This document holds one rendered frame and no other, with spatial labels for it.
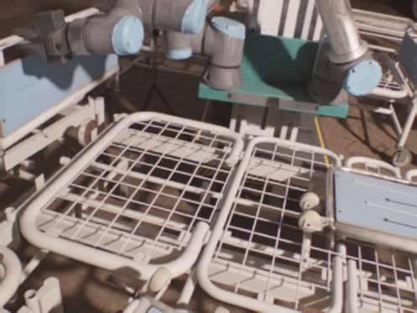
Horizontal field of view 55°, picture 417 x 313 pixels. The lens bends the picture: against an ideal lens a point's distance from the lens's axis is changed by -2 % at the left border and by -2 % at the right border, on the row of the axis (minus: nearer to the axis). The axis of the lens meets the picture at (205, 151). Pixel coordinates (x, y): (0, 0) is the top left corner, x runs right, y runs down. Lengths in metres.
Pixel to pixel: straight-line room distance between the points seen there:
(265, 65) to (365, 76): 0.50
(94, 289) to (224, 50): 1.09
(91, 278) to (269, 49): 1.24
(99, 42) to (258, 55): 1.01
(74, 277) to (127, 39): 1.07
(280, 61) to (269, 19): 0.20
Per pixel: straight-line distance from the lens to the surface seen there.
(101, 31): 1.02
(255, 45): 1.88
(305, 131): 2.26
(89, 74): 1.55
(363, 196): 1.41
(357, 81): 1.61
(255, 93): 1.78
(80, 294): 1.71
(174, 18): 1.06
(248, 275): 1.18
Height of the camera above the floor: 1.31
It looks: 31 degrees down
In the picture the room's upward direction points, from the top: 6 degrees clockwise
